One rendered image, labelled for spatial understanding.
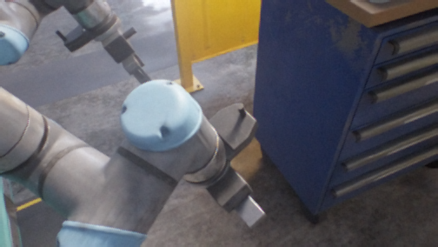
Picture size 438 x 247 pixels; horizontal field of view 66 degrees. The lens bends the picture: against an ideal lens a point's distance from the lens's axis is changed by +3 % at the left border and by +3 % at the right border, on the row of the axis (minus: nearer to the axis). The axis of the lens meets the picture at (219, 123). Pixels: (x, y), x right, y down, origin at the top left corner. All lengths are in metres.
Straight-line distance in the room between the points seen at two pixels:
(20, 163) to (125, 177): 0.11
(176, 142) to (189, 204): 1.15
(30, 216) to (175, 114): 0.95
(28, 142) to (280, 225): 1.17
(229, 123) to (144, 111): 0.16
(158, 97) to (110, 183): 0.09
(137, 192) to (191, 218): 1.10
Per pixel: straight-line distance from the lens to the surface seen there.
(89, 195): 0.35
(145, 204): 0.34
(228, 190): 0.46
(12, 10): 0.72
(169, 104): 0.32
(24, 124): 0.37
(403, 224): 1.58
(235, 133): 0.45
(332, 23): 0.88
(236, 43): 2.05
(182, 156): 0.34
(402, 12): 0.76
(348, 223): 1.50
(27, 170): 0.40
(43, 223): 1.19
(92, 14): 0.77
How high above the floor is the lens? 1.24
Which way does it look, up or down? 45 degrees down
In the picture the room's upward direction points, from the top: 2 degrees counter-clockwise
